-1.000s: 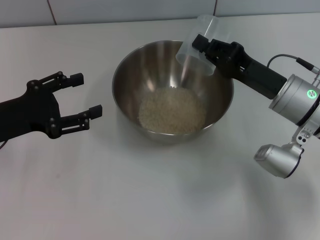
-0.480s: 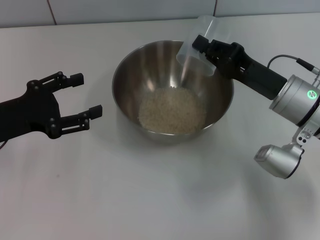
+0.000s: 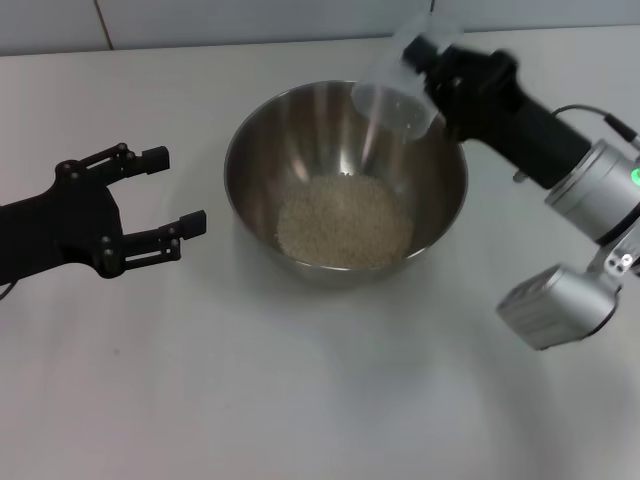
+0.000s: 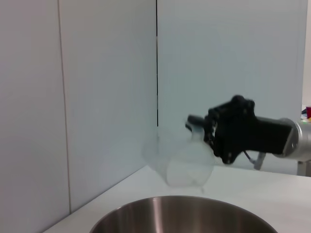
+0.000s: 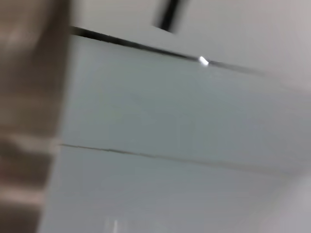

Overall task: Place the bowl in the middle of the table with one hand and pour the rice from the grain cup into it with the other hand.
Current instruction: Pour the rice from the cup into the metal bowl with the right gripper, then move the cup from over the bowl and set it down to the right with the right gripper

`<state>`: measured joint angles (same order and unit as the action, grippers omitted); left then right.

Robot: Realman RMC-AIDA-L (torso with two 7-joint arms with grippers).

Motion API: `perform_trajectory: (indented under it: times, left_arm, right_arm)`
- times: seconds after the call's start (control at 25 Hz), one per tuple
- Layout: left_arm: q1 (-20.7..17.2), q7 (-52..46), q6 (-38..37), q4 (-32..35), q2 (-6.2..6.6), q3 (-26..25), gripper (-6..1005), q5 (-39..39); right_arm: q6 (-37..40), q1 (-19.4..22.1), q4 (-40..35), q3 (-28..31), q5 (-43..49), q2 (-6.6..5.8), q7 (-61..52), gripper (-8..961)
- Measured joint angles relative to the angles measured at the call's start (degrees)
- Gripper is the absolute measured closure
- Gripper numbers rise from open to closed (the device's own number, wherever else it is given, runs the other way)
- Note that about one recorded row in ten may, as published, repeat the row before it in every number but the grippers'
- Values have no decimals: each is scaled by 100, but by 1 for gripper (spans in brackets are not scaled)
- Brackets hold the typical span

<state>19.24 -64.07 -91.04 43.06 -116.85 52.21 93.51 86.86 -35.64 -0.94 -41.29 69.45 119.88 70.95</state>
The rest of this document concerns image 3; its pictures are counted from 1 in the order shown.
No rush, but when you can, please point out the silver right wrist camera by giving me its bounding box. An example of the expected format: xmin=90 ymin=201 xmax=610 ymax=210
xmin=496 ymin=264 xmax=621 ymax=351

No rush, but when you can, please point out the white rice heap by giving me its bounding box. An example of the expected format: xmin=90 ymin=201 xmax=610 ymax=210
xmin=276 ymin=174 xmax=415 ymax=271

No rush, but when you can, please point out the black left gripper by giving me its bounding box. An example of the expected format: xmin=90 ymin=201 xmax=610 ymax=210
xmin=0 ymin=143 xmax=208 ymax=286

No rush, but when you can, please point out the clear plastic measuring cup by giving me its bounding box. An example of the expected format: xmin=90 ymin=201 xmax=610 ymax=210
xmin=349 ymin=12 xmax=464 ymax=144

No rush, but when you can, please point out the stainless steel mixing bowl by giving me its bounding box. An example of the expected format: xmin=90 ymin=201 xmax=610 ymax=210
xmin=223 ymin=79 xmax=470 ymax=291

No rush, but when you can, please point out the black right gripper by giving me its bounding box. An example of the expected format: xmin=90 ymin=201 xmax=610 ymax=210
xmin=403 ymin=35 xmax=594 ymax=190

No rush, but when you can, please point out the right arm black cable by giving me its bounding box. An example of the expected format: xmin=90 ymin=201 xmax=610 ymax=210
xmin=549 ymin=103 xmax=640 ymax=149

